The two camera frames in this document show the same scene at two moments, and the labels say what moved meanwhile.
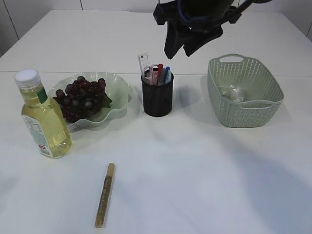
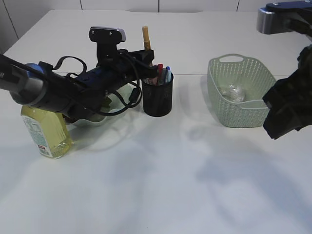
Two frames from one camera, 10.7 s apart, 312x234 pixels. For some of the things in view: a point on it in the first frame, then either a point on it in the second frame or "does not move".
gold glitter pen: (103, 203) -> (147, 46)
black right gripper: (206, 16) -> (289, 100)
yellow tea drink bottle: (43, 116) does not move
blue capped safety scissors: (168, 74) does not move
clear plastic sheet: (232, 92) does not move
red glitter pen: (160, 67) does not move
